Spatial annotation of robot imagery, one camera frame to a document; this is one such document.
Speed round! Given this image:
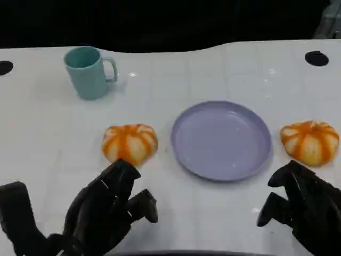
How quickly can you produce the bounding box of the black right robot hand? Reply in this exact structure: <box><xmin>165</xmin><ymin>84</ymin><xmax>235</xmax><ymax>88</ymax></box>
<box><xmin>256</xmin><ymin>159</ymin><xmax>341</xmax><ymax>256</ymax></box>

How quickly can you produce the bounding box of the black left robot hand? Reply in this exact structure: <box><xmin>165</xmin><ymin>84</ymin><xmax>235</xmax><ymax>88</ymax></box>
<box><xmin>47</xmin><ymin>158</ymin><xmax>158</xmax><ymax>256</ymax></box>

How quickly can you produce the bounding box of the orange white toy bread roll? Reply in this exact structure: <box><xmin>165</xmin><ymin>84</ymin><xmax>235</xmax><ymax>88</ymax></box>
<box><xmin>280</xmin><ymin>120</ymin><xmax>340</xmax><ymax>167</ymax></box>
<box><xmin>102</xmin><ymin>124</ymin><xmax>158</xmax><ymax>167</ymax></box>

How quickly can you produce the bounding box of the lilac plate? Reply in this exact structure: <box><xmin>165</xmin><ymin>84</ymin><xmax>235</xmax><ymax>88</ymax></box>
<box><xmin>170</xmin><ymin>100</ymin><xmax>273</xmax><ymax>182</ymax></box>

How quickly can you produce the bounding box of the pale green mug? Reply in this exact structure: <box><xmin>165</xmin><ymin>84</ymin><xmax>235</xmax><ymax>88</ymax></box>
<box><xmin>63</xmin><ymin>46</ymin><xmax>118</xmax><ymax>101</ymax></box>

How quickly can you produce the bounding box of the grey background equipment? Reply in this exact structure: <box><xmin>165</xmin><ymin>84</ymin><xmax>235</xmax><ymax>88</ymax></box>
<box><xmin>313</xmin><ymin>0</ymin><xmax>341</xmax><ymax>41</ymax></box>

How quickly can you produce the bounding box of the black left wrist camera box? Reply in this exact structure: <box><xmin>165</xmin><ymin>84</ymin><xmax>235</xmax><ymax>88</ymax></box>
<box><xmin>0</xmin><ymin>181</ymin><xmax>48</xmax><ymax>256</ymax></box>

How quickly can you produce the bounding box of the black table cable hole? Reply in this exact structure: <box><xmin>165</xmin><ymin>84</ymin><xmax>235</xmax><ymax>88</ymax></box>
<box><xmin>304</xmin><ymin>50</ymin><xmax>329</xmax><ymax>67</ymax></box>
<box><xmin>0</xmin><ymin>60</ymin><xmax>14</xmax><ymax>75</ymax></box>

